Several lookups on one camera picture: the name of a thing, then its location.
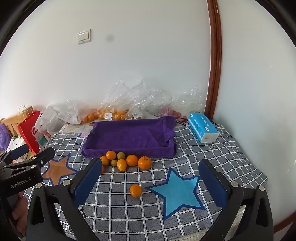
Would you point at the white wall switch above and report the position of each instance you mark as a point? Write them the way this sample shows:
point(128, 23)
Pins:
point(84, 36)

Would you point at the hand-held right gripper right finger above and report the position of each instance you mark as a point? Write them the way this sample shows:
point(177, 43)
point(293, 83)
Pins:
point(212, 185)

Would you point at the pile of bagged oranges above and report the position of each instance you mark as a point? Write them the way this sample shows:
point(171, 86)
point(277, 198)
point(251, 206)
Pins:
point(118, 114)

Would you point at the white dotted cloth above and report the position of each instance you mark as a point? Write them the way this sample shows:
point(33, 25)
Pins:
point(15, 142)

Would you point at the wooden furniture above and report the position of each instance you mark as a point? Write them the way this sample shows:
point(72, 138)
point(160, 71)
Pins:
point(10, 121)

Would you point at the pile of bagged red fruits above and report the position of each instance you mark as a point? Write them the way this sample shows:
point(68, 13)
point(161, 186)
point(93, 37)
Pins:
point(174, 112)

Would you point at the small orange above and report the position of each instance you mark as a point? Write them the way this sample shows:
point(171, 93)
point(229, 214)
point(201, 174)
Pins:
point(132, 160)
point(104, 160)
point(111, 154)
point(135, 190)

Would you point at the grey checked star blanket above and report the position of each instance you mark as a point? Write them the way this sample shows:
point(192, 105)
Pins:
point(129, 208)

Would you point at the small clear crumpled bag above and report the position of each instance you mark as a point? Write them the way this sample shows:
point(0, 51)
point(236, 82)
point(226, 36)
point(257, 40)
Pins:
point(69, 112)

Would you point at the brown wooden door frame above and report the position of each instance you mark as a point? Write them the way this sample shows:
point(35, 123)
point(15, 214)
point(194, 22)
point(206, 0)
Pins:
point(215, 58)

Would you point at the pale printed bedsheet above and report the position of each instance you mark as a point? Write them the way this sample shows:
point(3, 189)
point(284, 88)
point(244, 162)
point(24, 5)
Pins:
point(74, 127)

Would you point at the purple plush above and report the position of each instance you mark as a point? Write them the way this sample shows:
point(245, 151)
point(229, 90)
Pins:
point(3, 136)

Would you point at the clear plastic bag of oranges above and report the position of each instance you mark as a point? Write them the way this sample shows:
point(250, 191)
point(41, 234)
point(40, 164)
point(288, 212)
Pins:
point(111, 99)

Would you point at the clear bag of red fruits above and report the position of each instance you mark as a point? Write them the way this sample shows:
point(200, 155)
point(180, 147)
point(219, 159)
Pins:
point(187, 99)

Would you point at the oblong orange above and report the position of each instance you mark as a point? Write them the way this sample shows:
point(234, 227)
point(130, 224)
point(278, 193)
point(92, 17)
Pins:
point(121, 165)

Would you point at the red paper bag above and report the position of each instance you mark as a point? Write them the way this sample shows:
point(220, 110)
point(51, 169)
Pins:
point(27, 136)

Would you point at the orange with stem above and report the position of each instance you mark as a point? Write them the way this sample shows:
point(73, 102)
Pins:
point(144, 162)

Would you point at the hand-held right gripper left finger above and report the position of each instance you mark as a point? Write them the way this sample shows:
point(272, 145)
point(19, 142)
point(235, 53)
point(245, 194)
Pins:
point(89, 183)

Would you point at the white plastic bag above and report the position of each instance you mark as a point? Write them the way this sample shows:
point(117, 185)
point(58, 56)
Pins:
point(47, 121)

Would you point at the purple towel-lined tray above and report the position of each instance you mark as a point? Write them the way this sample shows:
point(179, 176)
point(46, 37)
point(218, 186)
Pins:
point(129, 136)

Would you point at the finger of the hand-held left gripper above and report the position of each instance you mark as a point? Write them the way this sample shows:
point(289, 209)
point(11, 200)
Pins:
point(44, 155)
point(18, 151)

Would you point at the blue tissue pack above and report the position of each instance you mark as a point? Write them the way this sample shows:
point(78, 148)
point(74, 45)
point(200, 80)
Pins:
point(202, 126)

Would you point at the large orange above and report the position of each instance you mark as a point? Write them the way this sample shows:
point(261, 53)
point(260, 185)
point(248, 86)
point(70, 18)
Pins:
point(103, 168)

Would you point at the person's left hand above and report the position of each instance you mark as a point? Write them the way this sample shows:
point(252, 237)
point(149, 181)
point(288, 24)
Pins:
point(19, 208)

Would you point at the clear crumpled plastic bag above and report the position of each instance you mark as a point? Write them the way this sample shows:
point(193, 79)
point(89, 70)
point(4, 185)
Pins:
point(148, 97)

